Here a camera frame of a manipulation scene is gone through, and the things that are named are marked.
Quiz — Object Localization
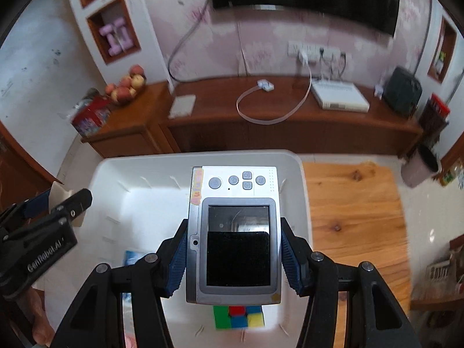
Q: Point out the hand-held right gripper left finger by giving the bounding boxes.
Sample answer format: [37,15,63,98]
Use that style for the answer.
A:
[54,221,189,348]

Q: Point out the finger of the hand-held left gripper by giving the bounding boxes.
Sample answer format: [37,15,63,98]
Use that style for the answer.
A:
[14,190,53,222]
[49,188,93,227]

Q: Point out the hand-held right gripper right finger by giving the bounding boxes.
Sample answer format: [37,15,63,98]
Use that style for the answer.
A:
[279,217,423,348]

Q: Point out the white plastic storage bin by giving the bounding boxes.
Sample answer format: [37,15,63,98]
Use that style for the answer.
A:
[34,148,313,348]

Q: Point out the silver digital camera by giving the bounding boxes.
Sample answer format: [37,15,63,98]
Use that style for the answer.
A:
[186,166,282,305]

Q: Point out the person's left hand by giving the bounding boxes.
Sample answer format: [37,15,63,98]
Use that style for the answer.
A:
[18,286,49,347]

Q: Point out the wooden door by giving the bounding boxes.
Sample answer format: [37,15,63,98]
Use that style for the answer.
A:
[0,119,64,211]

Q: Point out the blue packet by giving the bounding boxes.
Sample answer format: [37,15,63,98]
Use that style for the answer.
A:
[121,250,146,301]

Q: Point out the colourful puzzle cube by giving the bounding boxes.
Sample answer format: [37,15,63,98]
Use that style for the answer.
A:
[213,305,266,330]

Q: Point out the red printed tin box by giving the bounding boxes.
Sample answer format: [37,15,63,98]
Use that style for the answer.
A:
[70,96,111,137]

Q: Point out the wooden television cabinet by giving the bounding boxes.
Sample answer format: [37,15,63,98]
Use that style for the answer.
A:
[80,76,425,158]

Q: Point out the small white flat box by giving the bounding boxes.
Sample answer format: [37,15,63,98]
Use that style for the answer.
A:
[168,94,197,119]

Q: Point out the printed papers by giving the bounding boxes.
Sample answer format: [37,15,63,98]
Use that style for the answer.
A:
[425,257,458,291]

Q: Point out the white set-top box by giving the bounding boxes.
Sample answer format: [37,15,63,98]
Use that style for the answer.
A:
[312,79,370,113]

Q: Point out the red dark package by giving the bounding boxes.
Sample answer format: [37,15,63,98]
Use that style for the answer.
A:
[420,94,451,142]

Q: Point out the black small appliance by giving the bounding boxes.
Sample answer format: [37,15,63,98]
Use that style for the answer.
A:
[384,66,423,117]

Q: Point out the white flat cable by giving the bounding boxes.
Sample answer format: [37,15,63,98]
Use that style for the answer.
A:
[236,58,313,124]

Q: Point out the grey television cable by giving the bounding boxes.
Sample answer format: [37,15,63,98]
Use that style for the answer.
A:
[167,0,214,84]

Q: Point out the white wall power strip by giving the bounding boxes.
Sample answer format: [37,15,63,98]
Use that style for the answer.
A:
[288,41,347,60]

